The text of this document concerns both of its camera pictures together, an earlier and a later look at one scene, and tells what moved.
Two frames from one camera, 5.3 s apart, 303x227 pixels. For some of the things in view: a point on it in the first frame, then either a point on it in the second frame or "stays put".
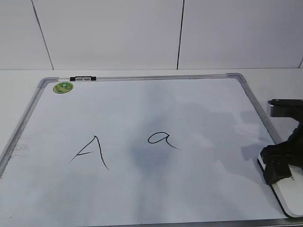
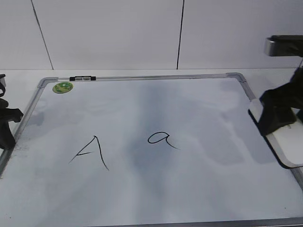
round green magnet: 63,87 stays put
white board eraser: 289,191 to 287,143
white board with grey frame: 145,150 stays put
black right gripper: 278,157 to 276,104
